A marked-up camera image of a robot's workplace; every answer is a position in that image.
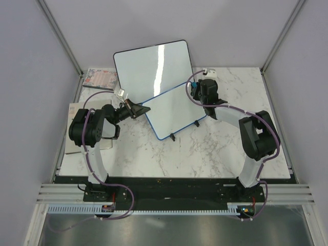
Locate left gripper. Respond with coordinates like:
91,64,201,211
114,99,151,125

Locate aluminium rail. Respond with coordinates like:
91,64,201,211
35,183,88,204

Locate white cable duct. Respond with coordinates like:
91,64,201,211
48,204,240,216

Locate blue-framed small whiteboard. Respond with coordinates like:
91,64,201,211
142,83,206,140

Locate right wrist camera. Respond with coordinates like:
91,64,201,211
203,68,217,80

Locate black whiteboard foot clip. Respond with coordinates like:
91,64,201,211
170,133,176,141

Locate floral notepad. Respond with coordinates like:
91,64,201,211
83,68,118,92

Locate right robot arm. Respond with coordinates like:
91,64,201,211
187,79,280,202

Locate black-framed large whiteboard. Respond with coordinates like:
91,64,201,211
113,39,193,103

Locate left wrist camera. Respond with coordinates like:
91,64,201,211
116,88,126,97

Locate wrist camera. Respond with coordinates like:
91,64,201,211
116,88,126,97
203,68,217,80

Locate grey board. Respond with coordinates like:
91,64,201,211
65,99,112,154

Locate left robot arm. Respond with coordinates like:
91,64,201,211
68,99,151,201

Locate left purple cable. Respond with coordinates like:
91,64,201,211
47,91,136,233

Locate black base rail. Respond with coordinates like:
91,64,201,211
83,176,267,206

